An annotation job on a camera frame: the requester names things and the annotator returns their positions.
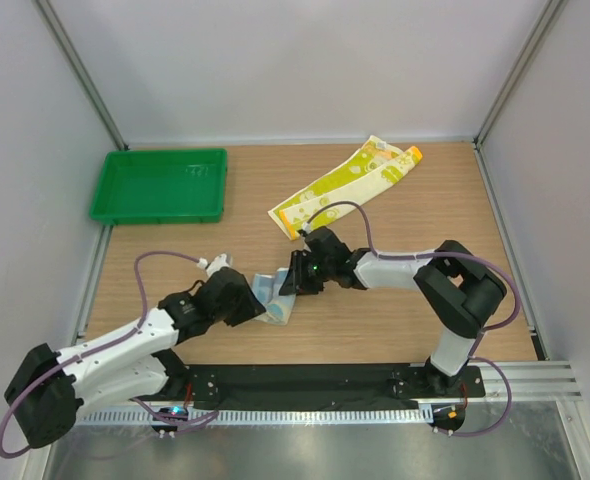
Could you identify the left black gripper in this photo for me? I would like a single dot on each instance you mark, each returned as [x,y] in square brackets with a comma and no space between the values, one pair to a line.
[250,307]

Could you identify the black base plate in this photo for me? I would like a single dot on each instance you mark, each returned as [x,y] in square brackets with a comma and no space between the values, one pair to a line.
[312,386]

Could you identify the right aluminium frame post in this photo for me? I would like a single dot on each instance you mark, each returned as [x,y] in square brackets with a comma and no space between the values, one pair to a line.
[534,41]

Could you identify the polka dot striped towel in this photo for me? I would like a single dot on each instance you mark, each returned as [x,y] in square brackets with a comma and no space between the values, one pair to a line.
[278,308]

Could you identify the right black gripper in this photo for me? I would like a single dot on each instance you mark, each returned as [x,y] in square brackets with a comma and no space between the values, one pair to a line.
[297,282]

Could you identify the green plastic tray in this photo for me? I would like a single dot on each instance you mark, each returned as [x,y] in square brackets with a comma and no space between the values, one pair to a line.
[184,186]

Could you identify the slotted cable duct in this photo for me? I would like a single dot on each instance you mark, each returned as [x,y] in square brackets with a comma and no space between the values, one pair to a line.
[135,416]

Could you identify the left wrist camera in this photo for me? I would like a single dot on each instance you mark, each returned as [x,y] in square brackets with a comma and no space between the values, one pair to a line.
[223,260]

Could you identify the left aluminium frame post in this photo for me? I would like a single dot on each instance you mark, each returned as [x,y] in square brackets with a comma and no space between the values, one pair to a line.
[65,44]

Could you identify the green yellow patterned towel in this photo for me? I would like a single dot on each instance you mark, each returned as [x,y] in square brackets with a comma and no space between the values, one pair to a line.
[371,170]

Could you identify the aluminium frame post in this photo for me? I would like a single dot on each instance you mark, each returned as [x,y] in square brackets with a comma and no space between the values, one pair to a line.
[534,41]
[65,44]

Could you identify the aluminium front rail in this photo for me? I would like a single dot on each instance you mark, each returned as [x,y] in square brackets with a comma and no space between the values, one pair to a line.
[525,381]

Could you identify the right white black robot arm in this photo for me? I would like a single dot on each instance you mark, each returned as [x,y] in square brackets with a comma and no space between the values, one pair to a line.
[462,292]

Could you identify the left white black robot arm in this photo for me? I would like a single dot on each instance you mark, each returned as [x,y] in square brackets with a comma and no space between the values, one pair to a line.
[52,389]

